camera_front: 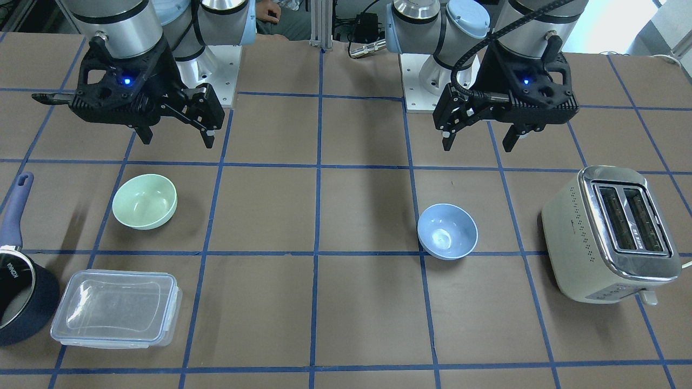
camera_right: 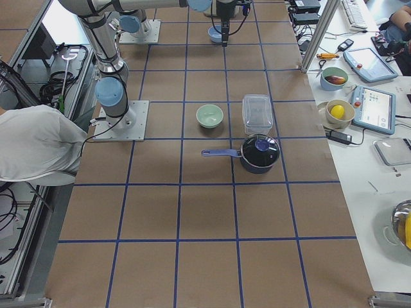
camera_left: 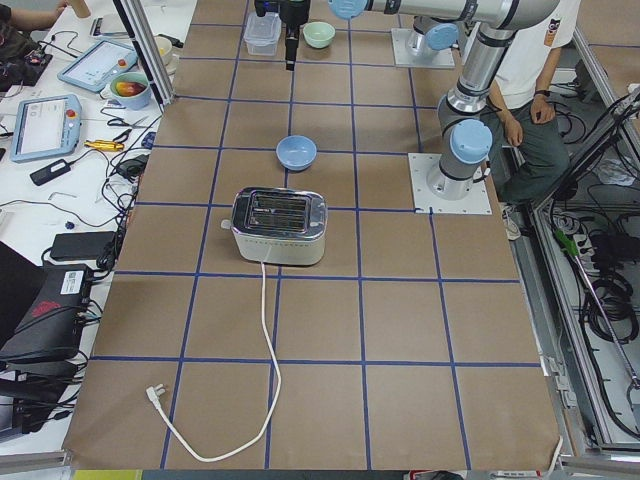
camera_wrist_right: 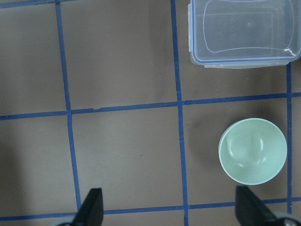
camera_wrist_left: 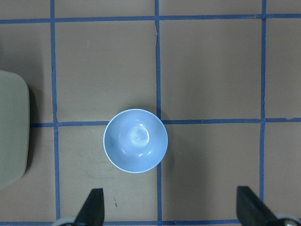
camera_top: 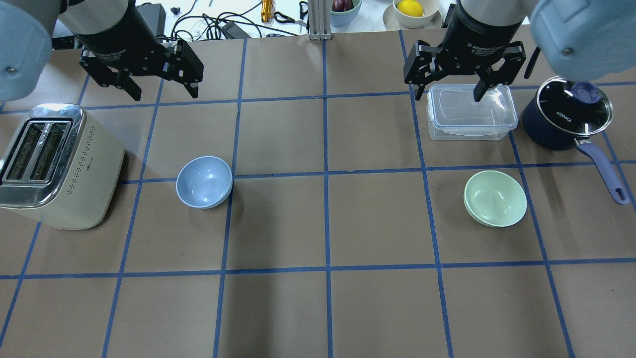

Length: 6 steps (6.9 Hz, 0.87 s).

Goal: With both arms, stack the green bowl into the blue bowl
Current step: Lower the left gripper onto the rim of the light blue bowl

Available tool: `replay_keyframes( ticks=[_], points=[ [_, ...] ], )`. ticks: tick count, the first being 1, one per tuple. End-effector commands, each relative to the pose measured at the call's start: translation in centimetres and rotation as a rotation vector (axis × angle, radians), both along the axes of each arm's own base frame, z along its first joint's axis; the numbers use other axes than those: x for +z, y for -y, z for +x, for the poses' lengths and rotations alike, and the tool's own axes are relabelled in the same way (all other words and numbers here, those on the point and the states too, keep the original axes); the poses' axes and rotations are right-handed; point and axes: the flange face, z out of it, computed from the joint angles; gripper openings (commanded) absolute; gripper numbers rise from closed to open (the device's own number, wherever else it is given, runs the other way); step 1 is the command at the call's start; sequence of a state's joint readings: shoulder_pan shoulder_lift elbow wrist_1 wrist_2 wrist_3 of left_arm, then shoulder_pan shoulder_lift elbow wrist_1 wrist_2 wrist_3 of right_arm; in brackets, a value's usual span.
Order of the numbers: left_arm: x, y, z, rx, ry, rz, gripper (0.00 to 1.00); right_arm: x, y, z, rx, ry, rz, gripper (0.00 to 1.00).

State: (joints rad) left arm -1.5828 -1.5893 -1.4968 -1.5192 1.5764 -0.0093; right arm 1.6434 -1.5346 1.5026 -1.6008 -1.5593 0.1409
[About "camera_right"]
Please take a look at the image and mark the blue saucepan with glass lid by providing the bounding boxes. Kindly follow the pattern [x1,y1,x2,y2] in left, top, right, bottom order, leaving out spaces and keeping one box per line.
[201,133,280,174]

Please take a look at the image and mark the black remote control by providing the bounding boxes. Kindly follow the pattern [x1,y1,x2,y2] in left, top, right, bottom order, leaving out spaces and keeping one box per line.
[337,39,354,52]

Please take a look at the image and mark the steel bowl with banana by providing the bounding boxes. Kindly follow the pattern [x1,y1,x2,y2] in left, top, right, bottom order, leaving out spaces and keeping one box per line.
[391,200,410,251]

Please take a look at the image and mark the clear plastic container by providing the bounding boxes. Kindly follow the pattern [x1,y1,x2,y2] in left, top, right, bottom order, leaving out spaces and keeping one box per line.
[242,94,273,135]

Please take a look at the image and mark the aluminium frame post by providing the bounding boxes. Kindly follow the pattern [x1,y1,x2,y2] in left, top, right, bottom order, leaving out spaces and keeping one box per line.
[301,0,340,73]

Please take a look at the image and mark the scissors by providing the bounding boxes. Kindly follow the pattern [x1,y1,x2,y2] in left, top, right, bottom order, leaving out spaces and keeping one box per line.
[317,59,327,77]

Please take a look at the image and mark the grey kitchen scale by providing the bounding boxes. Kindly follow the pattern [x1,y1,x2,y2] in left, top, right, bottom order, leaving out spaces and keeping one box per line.
[373,138,410,166]

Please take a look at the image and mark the teach pendant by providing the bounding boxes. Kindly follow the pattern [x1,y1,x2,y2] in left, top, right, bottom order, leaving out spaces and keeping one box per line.
[343,47,398,83]
[351,85,396,135]

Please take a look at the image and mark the blue bowl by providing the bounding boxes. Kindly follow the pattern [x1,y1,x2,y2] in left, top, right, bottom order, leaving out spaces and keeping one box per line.
[207,24,222,44]

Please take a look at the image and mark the orange handled tool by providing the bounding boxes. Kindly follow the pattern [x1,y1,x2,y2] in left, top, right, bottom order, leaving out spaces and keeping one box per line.
[316,53,340,60]

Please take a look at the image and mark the black power adapter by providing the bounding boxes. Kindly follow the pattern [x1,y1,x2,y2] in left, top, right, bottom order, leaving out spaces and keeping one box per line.
[326,130,352,145]

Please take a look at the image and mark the near teach pendant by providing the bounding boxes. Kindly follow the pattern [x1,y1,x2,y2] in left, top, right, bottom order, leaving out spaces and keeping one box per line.
[351,85,396,135]

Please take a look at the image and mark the white keyboard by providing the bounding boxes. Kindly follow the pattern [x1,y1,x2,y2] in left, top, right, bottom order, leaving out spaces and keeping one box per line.
[340,0,367,31]

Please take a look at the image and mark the beige bowl with lemon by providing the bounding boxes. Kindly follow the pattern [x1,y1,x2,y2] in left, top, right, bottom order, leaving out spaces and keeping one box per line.
[325,99,355,126]

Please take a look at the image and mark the far teach pendant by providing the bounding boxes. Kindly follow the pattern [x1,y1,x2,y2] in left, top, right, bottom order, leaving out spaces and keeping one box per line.
[343,47,398,83]

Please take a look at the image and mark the green bowl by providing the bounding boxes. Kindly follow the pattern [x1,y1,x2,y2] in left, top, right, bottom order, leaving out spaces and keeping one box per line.
[196,104,223,128]

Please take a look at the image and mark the teal bowl with eggplant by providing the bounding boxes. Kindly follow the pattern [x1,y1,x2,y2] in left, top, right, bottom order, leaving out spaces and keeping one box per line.
[320,67,348,91]

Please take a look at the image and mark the person in white shirt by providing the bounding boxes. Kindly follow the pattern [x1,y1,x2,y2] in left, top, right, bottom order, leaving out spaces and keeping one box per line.
[1,105,87,180]

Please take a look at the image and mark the green handled tool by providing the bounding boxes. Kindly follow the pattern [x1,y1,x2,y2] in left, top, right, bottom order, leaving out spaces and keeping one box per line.
[58,52,78,114]

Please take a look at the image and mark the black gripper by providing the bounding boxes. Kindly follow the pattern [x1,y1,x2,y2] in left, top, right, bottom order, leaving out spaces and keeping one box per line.
[216,0,237,47]

